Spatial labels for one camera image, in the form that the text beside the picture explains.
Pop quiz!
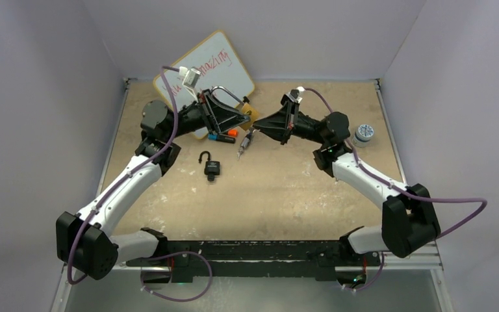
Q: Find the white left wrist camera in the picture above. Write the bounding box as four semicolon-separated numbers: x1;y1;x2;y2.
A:
179;66;201;100

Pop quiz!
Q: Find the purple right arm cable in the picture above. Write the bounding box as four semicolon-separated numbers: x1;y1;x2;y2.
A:
303;87;489;241

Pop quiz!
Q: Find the brass padlock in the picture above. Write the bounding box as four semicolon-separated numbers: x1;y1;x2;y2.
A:
211;86;260;131

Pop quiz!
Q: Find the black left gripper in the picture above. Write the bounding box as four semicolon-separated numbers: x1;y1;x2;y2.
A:
167;91;251;142

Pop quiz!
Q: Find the white dry-erase board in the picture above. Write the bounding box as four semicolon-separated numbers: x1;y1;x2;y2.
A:
141;31;255;142

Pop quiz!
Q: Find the orange-capped black marker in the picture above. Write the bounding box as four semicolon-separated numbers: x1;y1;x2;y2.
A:
227;129;238;138

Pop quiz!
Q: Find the black padlock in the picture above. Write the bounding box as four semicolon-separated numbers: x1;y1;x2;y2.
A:
198;151;221;183

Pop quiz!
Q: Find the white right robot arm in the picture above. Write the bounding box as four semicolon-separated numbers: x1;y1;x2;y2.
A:
253;90;441;265

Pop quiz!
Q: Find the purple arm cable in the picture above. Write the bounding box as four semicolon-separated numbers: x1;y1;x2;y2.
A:
66;65;190;286
303;87;489;241

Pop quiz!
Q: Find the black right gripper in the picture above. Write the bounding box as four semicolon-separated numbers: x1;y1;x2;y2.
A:
252;101;327;146

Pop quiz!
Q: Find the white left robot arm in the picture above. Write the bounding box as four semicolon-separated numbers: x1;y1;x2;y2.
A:
56;89;250;285

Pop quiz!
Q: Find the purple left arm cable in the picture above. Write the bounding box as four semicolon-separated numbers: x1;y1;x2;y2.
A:
66;65;190;286

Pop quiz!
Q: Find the blue-capped black marker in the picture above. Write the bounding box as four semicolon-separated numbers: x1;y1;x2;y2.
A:
208;134;236;144

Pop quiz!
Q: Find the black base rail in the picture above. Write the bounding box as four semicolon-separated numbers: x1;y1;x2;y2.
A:
127;240;381;283

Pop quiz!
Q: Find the aluminium frame rail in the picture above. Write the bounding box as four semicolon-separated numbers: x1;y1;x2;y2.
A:
384;242;442;270

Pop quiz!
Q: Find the blue cable lock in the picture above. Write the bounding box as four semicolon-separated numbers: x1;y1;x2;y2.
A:
237;128;256;160

